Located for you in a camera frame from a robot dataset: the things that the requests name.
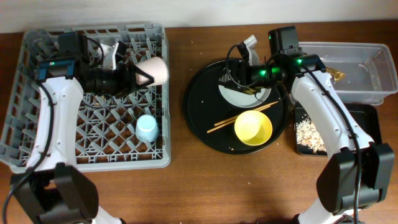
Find yellow bowl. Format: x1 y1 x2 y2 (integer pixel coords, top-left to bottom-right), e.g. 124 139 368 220
234 110 273 146

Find clear plastic bin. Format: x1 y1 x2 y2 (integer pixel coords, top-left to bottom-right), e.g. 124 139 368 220
299 42 397 105

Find food scraps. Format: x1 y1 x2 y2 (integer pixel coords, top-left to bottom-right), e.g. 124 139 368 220
295 119 326 153

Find wooden chopstick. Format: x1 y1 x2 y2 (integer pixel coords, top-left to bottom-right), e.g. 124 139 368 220
214 101 278 127
207 116 237 133

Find upper wooden chopstick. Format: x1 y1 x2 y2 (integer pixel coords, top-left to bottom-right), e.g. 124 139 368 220
214 101 278 127

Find grey dishwasher rack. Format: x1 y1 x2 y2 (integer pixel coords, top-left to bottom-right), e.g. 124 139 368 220
1 24 171 173

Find gold snack wrapper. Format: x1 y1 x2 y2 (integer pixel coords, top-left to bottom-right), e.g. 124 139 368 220
326 67 345 82

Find blue cup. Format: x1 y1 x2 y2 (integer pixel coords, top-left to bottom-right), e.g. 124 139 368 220
136 114 159 142

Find lower wooden chopstick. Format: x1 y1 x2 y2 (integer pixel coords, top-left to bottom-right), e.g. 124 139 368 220
207 116 237 133

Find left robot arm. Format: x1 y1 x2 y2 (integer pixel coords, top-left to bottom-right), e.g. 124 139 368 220
9 32 169 223

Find pink cup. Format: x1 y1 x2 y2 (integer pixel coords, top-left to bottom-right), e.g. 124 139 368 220
136 57 169 86

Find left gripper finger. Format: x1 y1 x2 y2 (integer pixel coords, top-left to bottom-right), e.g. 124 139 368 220
132 65 154 80
134 78 154 88

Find round black tray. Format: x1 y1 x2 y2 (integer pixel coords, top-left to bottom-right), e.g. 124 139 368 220
183 60 290 154

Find black rectangular tray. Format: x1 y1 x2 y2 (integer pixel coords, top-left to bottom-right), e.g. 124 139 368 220
294 103 382 156

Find grey plate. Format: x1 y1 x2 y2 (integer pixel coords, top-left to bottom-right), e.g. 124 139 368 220
218 85 271 108

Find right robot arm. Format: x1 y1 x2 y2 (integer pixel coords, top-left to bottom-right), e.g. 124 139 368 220
223 26 394 223

